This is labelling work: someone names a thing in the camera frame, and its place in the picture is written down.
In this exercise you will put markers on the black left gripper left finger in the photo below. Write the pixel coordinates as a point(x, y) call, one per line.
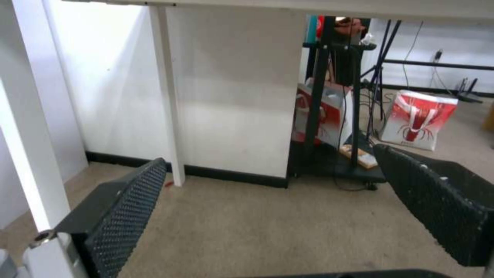
point(115, 208)

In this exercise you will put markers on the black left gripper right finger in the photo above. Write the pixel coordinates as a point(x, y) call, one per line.
point(436, 197)

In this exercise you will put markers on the red white lobster paper bag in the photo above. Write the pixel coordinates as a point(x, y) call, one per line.
point(418, 120)

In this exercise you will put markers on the small orange white box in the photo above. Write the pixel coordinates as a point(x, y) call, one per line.
point(358, 156)

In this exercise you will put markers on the cardboard box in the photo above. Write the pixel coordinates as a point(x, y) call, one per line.
point(488, 115)

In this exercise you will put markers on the black metal rolling rack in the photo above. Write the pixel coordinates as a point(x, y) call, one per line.
point(339, 121)

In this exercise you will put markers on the thin white table leg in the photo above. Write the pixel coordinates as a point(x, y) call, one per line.
point(168, 95)

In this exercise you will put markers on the black tripod stand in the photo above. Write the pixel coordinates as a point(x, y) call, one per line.
point(380, 60)

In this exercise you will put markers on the black bracket stand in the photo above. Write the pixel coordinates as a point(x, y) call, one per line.
point(467, 92)

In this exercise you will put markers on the black horizontal rail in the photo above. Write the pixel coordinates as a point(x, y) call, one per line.
point(440, 64)

